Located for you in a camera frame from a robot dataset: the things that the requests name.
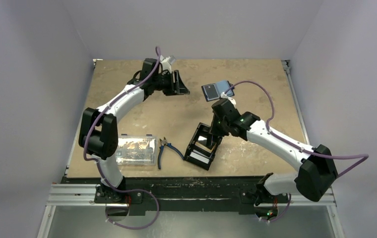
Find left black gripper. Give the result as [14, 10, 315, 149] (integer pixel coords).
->
[152, 71, 189, 97]

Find black plastic card box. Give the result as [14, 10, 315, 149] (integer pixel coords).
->
[183, 122, 218, 171]

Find dark credit card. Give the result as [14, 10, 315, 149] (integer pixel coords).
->
[202, 84, 219, 101]

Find blue leather card holder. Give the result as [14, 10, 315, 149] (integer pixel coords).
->
[201, 80, 233, 102]

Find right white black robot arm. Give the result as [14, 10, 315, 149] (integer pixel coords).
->
[209, 98, 338, 204]

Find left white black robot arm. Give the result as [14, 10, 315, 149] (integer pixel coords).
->
[78, 56, 190, 203]

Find white card stack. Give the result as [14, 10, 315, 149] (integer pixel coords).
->
[190, 152, 209, 164]

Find clear plastic parts box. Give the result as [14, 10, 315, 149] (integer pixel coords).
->
[115, 134, 158, 166]

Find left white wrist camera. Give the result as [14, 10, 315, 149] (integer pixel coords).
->
[160, 55, 176, 72]

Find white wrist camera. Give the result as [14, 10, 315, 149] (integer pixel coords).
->
[160, 55, 176, 72]
[220, 92, 237, 106]

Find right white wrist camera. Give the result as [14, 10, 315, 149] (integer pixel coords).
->
[220, 92, 237, 106]

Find blue handled pliers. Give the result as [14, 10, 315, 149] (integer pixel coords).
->
[157, 137, 186, 170]

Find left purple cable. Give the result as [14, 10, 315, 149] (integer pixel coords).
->
[82, 46, 162, 231]

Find purple cable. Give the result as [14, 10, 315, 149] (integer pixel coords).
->
[82, 46, 162, 231]
[220, 80, 370, 224]

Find black aluminium mounting rail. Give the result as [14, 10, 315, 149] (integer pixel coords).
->
[46, 176, 337, 218]

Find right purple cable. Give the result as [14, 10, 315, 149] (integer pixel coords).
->
[220, 80, 370, 224]

